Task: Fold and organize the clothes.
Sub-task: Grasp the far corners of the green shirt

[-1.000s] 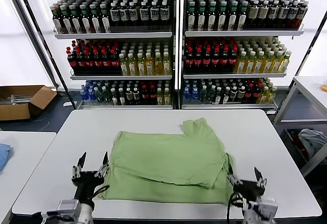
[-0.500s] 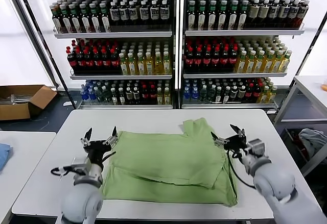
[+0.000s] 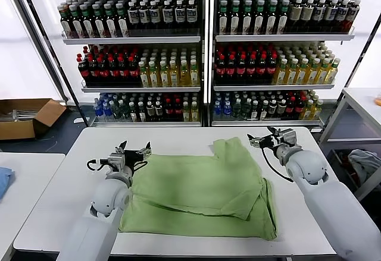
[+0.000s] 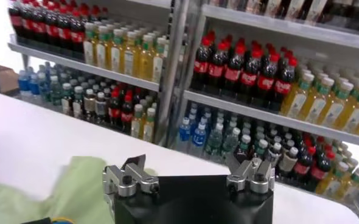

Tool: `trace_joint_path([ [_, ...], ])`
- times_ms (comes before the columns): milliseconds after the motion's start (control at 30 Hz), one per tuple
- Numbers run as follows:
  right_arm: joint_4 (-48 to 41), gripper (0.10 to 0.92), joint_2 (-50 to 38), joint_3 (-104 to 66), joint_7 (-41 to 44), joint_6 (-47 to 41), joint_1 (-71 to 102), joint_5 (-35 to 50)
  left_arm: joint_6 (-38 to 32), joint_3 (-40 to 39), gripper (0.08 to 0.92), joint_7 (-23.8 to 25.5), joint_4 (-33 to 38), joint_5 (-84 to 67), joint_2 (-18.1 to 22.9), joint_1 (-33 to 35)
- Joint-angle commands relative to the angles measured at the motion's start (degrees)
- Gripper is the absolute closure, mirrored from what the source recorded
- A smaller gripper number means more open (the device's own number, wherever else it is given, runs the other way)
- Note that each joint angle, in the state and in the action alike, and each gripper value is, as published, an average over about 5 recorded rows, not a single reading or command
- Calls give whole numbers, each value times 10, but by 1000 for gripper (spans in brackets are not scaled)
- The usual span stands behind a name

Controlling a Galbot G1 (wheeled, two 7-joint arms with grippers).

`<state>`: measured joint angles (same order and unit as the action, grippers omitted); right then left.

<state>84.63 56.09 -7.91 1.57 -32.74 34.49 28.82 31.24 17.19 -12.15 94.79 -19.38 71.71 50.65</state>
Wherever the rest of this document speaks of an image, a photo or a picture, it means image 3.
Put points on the brown cardboard box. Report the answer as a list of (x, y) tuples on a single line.
[(44, 114)]

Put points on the grey crumpled cloth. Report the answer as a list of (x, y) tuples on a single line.
[(364, 163)]

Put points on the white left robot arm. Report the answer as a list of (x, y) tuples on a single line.
[(110, 198)]

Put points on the wrapped grey metal parts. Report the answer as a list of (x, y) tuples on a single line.
[(20, 114)]

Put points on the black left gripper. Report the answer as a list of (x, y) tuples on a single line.
[(132, 158)]

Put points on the black storage crate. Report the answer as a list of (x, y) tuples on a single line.
[(339, 160)]

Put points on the black slanted pole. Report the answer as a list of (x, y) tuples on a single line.
[(355, 64), (73, 94)]

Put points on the blue water bottle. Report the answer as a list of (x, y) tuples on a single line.
[(105, 111), (226, 110), (218, 110), (97, 111)]

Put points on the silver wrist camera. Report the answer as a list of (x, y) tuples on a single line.
[(116, 161), (289, 137)]

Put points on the dark green drink bottle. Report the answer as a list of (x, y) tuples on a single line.
[(245, 110), (236, 110), (254, 111), (263, 111)]

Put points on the clear green water bottle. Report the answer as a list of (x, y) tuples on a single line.
[(122, 111), (114, 111)]

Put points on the small orange object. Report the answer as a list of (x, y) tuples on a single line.
[(378, 101)]

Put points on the dark drink bottle white cap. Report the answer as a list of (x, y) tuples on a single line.
[(141, 113), (131, 113)]

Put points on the blue folded cloth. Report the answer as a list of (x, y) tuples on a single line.
[(6, 180)]

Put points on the grey metal side table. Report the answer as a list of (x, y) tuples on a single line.
[(357, 102)]

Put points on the small red cap cola bottle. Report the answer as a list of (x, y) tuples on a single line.
[(177, 111), (299, 108), (168, 111), (290, 108)]

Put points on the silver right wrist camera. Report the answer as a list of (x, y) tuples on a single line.
[(289, 137)]

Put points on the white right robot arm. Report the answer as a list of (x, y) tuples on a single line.
[(309, 166)]

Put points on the small dark bottle black-white label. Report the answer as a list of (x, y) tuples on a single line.
[(281, 108), (272, 108)]

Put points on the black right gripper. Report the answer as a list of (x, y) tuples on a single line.
[(272, 142)]

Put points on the white paper scrap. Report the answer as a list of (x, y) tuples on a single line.
[(78, 120)]

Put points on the small dark bottle beige label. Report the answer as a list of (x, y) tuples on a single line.
[(158, 111), (149, 111)]

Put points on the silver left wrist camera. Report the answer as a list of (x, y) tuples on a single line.
[(116, 161)]

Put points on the small yellow juice bottle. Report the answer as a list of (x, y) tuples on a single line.
[(185, 113), (308, 111), (317, 111), (193, 113)]

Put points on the light green polo shirt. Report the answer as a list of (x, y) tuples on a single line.
[(193, 177)]

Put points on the dark tea bottle white label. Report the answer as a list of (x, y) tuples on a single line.
[(271, 19), (282, 19), (259, 19), (66, 25), (88, 25), (234, 19), (99, 25), (122, 25), (247, 19), (222, 19), (111, 25), (77, 25)]

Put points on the grey metal shelf unit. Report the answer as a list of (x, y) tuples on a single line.
[(134, 40), (282, 38)]

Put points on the red item in crate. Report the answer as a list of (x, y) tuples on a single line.
[(348, 161)]

